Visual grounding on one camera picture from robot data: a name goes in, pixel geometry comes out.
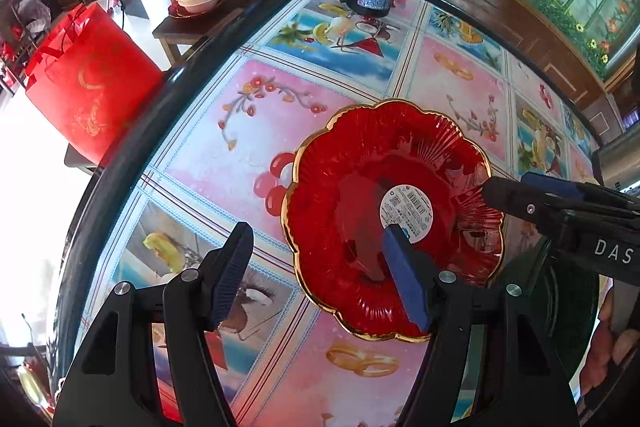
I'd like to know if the small red plate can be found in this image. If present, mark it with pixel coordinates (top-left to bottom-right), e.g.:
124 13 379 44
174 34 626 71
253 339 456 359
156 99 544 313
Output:
167 0 227 20

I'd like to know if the person's right hand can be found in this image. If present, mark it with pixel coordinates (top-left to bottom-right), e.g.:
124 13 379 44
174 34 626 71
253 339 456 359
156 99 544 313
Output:
580 282 640 405

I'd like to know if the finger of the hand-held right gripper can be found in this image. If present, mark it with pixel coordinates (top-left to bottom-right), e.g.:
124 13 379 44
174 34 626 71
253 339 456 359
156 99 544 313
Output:
521 172 633 210
481 176 568 224

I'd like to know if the wooden panelled cabinet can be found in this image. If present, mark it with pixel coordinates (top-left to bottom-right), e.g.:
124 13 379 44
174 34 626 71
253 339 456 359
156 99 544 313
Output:
150 0 623 135

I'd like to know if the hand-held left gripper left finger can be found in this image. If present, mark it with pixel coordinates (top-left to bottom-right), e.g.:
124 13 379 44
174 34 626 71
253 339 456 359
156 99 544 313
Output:
52 222 256 427

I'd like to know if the printed fruit tablecloth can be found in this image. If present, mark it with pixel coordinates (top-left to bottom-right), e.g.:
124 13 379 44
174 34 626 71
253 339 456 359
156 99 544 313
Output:
65 0 607 427

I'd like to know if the pink bowl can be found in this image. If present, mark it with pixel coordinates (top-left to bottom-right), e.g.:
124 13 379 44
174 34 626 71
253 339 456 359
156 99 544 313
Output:
172 0 225 14

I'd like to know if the dark green plate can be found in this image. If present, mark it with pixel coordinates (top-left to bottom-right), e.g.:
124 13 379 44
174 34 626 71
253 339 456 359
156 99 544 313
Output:
480 252 601 390

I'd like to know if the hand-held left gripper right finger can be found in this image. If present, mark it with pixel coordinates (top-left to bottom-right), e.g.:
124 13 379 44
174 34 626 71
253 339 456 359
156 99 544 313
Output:
382 223 581 427

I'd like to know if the red glass plate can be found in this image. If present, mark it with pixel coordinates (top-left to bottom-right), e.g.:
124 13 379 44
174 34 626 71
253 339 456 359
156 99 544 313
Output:
281 99 506 342

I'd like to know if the dark wooden stool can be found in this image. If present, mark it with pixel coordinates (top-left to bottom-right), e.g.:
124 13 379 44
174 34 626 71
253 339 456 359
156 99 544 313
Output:
151 0 262 64

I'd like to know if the red gift bag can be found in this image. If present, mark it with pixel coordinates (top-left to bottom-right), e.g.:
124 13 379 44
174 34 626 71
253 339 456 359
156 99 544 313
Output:
24 3 165 164

